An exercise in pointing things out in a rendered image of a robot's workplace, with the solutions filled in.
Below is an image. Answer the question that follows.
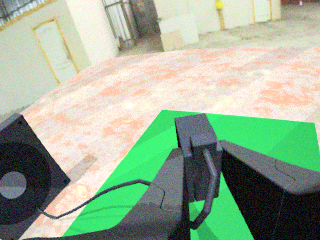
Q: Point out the green circuit board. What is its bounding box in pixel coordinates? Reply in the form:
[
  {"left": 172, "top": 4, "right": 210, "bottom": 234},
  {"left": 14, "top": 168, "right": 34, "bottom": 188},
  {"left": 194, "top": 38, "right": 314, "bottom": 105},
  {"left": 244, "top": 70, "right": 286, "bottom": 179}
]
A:
[{"left": 63, "top": 109, "right": 320, "bottom": 240}]

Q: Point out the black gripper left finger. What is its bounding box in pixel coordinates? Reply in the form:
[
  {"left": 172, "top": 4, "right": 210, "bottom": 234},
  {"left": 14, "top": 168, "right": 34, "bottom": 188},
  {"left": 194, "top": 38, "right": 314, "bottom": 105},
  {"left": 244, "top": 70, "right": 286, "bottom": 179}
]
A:
[{"left": 23, "top": 148, "right": 191, "bottom": 240}]

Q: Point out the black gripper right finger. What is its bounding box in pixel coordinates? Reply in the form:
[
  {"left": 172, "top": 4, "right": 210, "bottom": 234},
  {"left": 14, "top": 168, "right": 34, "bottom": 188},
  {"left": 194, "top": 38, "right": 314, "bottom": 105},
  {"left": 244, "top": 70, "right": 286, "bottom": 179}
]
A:
[{"left": 220, "top": 140, "right": 320, "bottom": 240}]

